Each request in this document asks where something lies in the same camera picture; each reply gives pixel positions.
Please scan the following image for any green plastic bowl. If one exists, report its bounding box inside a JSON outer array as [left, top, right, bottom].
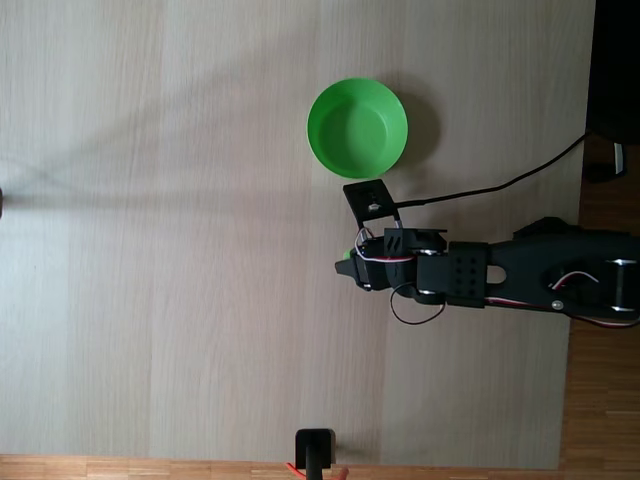
[[306, 77, 410, 181]]

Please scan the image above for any black clamp stand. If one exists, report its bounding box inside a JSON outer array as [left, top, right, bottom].
[[294, 428, 337, 480]]

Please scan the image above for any red white servo wire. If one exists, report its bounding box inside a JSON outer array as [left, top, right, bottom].
[[354, 227, 640, 329]]

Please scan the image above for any thin black wire loop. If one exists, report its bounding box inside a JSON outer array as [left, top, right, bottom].
[[390, 283, 447, 326]]

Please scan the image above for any black gripper-mounted camera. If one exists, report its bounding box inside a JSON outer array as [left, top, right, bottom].
[[342, 179, 401, 231]]

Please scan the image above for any black camera cable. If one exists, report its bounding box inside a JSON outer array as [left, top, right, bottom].
[[394, 130, 592, 208]]

